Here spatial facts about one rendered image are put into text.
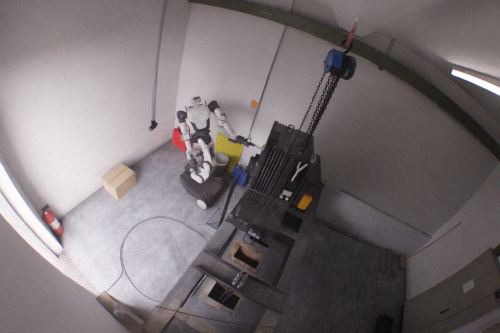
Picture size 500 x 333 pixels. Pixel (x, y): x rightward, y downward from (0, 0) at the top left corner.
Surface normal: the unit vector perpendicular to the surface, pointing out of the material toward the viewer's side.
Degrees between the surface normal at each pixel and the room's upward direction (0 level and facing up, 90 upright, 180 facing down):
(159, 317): 0
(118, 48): 90
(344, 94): 90
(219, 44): 90
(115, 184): 0
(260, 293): 0
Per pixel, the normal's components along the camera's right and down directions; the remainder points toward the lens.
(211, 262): 0.26, -0.77
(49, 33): 0.87, 0.45
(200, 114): 0.36, 0.32
